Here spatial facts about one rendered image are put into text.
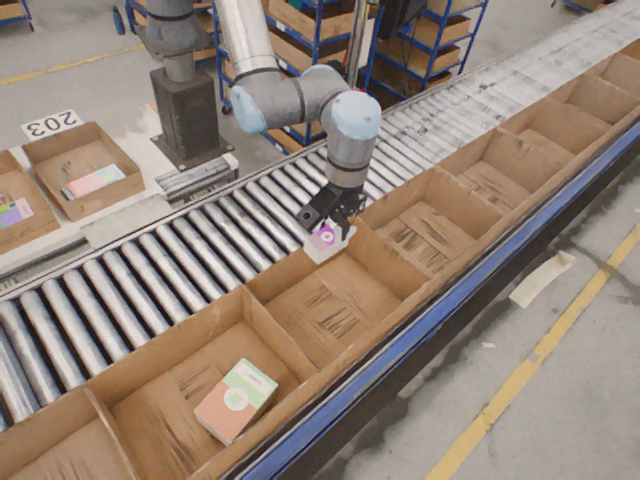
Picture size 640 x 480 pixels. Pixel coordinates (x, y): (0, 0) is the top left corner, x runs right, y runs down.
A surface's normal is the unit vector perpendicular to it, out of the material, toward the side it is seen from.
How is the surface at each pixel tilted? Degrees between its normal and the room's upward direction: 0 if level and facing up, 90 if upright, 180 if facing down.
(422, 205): 0
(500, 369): 0
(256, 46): 43
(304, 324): 2
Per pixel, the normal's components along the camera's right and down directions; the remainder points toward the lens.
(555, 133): -0.74, 0.44
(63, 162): 0.09, -0.63
